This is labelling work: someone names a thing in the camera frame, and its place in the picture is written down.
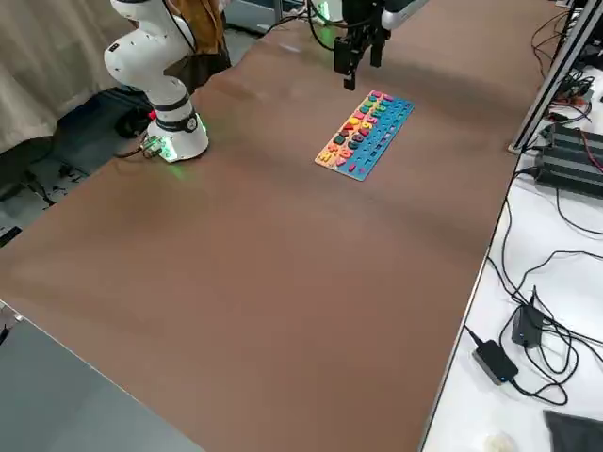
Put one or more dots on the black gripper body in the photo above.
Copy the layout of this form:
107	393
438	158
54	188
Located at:
363	21

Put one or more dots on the wide pink block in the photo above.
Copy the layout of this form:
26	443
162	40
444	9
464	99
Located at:
374	97

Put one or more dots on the colourful toy puzzle board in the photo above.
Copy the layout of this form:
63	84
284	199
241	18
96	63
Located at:
377	141

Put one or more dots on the black ribbed power supply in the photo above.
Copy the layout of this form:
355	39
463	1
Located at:
572	141
565	172

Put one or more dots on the beige curtain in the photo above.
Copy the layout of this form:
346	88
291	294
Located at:
47	70

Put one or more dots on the grey black power adapter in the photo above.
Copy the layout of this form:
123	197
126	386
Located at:
494	360

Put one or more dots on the black flat floor item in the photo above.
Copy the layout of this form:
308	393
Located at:
9	237

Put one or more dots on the cream tape roll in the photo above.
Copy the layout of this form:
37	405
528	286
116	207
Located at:
500	443

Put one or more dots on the dark grey cloth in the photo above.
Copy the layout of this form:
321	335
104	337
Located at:
579	433

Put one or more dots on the aluminium frame post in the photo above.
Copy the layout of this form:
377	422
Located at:
542	96

